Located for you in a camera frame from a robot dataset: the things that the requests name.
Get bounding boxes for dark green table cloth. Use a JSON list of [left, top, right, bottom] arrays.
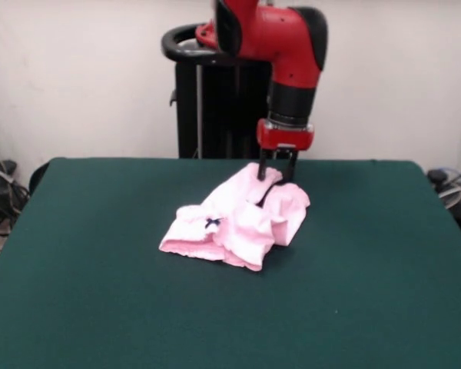
[[0, 157, 461, 369]]

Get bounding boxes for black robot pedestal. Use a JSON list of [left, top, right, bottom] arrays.
[[161, 23, 303, 159]]

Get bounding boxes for grey round stand base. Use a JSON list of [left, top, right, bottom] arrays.
[[439, 183, 461, 209]]

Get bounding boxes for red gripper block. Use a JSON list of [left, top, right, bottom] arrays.
[[256, 118, 316, 184]]

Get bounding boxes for black cable tangle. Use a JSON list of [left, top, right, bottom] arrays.
[[426, 163, 461, 211], [0, 122, 32, 270]]

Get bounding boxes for pink baby pants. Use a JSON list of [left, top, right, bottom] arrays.
[[158, 162, 311, 272]]

